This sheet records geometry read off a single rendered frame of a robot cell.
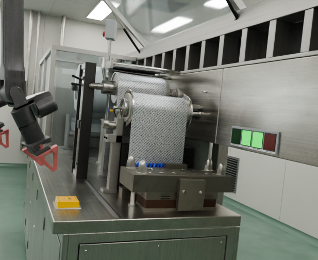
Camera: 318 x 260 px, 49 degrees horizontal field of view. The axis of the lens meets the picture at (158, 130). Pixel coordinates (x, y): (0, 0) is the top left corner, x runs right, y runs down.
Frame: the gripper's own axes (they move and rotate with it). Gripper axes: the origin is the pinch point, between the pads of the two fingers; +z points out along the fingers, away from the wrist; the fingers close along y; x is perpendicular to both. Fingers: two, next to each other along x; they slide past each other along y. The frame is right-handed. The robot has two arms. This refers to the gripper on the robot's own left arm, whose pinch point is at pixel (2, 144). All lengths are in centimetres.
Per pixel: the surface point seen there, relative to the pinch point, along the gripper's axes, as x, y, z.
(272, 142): -53, -93, 14
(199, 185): -39, -70, 28
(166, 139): -47, -47, 16
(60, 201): 1, -48, 14
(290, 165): -285, 69, 195
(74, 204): -2, -50, 17
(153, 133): -44, -46, 12
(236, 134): -58, -75, 16
